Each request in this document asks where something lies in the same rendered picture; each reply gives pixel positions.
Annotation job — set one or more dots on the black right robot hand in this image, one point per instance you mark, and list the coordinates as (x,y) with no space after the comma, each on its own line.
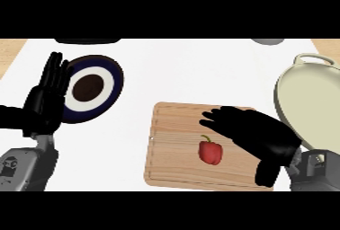
(261,131)

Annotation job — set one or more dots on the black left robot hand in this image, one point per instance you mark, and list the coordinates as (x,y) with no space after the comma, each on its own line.
(45,101)

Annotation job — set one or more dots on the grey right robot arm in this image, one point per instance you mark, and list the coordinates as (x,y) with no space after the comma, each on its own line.
(314,170)

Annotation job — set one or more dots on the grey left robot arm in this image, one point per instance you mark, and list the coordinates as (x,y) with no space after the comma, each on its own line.
(27,167)

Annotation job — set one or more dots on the red bell pepper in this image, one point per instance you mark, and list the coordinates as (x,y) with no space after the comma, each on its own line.
(211,152)

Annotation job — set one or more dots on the wooden cutting board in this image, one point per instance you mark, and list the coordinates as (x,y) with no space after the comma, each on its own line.
(181,149)

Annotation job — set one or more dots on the blue and white plate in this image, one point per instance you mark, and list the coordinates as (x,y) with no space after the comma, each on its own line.
(91,88)

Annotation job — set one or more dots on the black rounded object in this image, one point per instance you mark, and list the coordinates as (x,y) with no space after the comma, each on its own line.
(88,41)

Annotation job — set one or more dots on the grey rounded object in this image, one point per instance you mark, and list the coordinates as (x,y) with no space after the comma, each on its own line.
(268,41)

